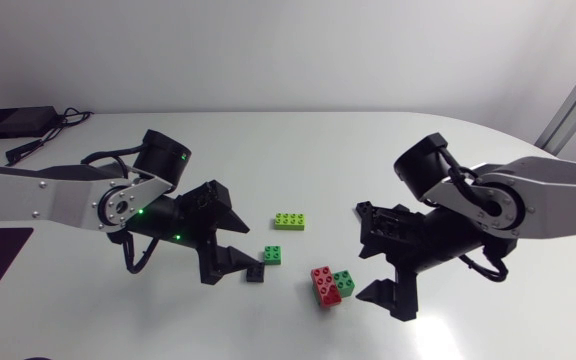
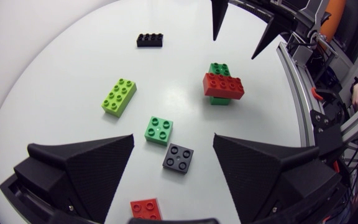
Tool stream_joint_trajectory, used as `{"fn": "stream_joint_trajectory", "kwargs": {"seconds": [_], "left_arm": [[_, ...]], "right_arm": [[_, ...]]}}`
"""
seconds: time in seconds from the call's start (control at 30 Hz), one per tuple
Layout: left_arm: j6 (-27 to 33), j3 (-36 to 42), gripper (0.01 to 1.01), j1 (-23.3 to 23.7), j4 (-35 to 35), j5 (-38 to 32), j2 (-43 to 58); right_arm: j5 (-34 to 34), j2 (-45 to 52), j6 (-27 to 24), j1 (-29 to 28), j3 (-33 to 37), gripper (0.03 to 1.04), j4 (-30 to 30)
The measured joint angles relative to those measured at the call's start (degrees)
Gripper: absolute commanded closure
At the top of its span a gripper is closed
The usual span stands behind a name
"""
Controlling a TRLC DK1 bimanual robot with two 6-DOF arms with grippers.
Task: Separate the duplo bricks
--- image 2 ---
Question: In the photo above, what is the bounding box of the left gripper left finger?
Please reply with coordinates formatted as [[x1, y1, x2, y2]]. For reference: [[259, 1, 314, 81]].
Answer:
[[13, 134, 135, 224]]

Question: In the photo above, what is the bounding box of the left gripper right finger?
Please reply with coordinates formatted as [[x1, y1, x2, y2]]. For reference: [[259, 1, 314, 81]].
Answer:
[[213, 133, 342, 224]]

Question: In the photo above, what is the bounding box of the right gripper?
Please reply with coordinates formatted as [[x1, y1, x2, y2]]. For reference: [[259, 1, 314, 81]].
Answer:
[[210, 0, 307, 60]]

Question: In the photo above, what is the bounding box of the green long toy brick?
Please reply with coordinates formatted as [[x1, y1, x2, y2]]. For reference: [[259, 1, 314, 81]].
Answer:
[[208, 62, 232, 106]]

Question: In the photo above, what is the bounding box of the red long toy brick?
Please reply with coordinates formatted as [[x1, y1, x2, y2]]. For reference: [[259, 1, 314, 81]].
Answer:
[[202, 72, 246, 100]]

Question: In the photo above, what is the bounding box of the red square toy brick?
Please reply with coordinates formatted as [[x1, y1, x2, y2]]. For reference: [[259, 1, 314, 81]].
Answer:
[[130, 198, 163, 221]]

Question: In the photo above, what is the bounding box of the dark grey square toy brick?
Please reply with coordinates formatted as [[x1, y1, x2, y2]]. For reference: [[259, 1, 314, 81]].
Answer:
[[162, 142, 195, 174]]

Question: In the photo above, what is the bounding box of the lime green toy brick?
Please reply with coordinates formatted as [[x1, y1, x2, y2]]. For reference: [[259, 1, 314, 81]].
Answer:
[[101, 78, 137, 118]]

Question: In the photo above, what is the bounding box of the green square toy brick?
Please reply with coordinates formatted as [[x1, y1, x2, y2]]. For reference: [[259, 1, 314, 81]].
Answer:
[[144, 116, 174, 147]]

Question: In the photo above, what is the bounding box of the black long toy brick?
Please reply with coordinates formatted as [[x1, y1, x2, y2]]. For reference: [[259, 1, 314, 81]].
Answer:
[[136, 32, 164, 48]]

